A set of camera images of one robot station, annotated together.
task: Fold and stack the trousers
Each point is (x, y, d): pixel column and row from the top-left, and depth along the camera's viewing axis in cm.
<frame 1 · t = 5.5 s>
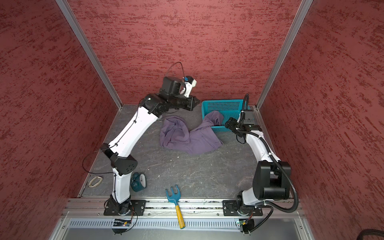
left hand: (199, 105, 72), fingers closed
right hand: (227, 127, 89), fingers open
purple trousers: (174, 134, 103), point 3 cm above the table
teal tape dispenser: (138, 181, 77), point 8 cm above the table

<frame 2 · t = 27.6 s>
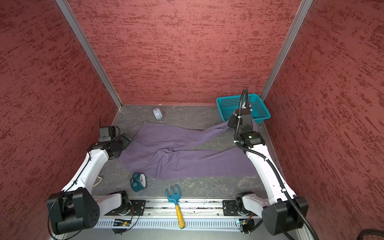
left hand: (127, 145, 85), fingers open
right hand: (233, 118, 77), fingers closed
purple trousers: (173, 152, 92), point 4 cm above the table
teal plastic mesh basket: (227, 106, 112), point 9 cm above the table
white computer mouse: (157, 114, 109), point 7 cm above the table
the other named things where they were.

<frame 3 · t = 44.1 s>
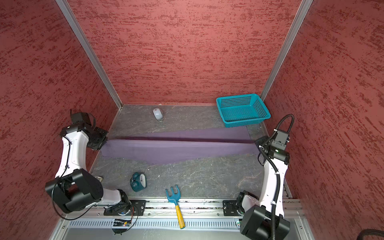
left hand: (107, 141, 79), fingers closed
right hand: (257, 143, 78), fingers closed
purple trousers: (157, 148, 85), point 12 cm above the table
the other named things where they were.

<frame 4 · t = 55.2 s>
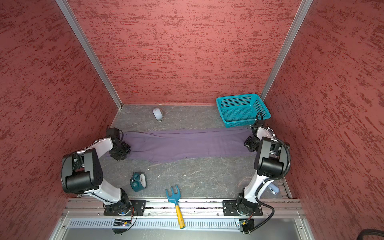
left hand: (129, 155, 92), fingers open
right hand: (248, 150, 93), fingers closed
small light blue object: (273, 188, 77), point 7 cm above the table
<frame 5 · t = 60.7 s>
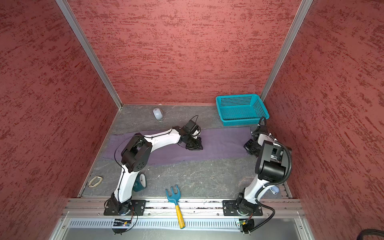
left hand: (201, 150, 92), fingers closed
right hand: (246, 152, 94), fingers closed
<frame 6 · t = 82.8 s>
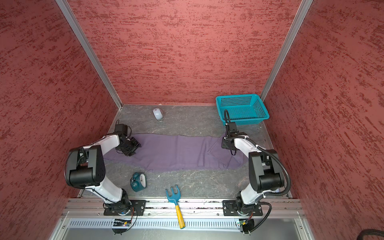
left hand: (139, 150, 94), fingers open
right hand: (226, 147, 94), fingers open
purple trousers: (169, 151, 102), on the table
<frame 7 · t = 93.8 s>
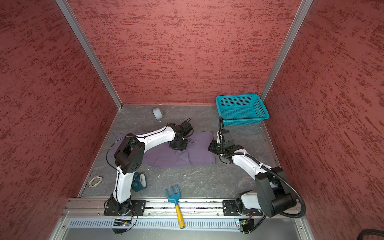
left hand: (179, 150, 93), fingers closed
right hand: (207, 149, 88), fingers closed
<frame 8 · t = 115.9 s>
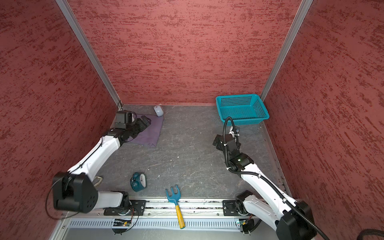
left hand: (146, 126, 86), fingers open
right hand: (221, 141, 82), fingers open
purple trousers: (149, 137, 102), on the table
white computer mouse: (158, 111, 111), point 7 cm above the table
